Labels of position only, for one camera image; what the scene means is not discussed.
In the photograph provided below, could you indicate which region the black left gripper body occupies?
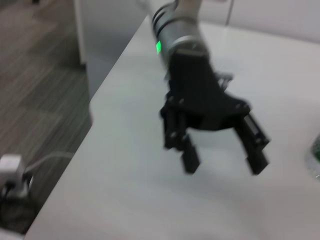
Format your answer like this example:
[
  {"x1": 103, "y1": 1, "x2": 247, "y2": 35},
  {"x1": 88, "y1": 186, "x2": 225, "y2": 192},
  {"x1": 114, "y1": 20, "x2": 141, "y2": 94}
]
[{"x1": 163, "y1": 48, "x2": 252, "y2": 133}]

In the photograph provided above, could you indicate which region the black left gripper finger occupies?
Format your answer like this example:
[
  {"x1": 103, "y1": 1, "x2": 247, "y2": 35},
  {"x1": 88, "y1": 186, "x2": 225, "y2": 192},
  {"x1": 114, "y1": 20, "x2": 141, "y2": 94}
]
[
  {"x1": 234, "y1": 111, "x2": 273, "y2": 176},
  {"x1": 159, "y1": 106, "x2": 201, "y2": 175}
]

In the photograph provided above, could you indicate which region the clear green-label water bottle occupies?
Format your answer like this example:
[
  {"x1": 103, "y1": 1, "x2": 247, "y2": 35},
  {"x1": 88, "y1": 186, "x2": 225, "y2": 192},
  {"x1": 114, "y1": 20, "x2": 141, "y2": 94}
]
[{"x1": 304, "y1": 133, "x2": 320, "y2": 181}]

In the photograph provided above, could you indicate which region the white floor adapter box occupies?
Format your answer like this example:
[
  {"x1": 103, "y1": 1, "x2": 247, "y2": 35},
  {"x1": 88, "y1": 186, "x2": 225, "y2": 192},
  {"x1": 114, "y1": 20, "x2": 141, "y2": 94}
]
[{"x1": 0, "y1": 154, "x2": 34, "y2": 199}]

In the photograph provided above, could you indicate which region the grey floor cable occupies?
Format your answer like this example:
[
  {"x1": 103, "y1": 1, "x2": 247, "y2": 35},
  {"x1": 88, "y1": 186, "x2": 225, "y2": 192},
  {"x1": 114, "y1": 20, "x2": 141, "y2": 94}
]
[{"x1": 23, "y1": 151, "x2": 73, "y2": 176}]

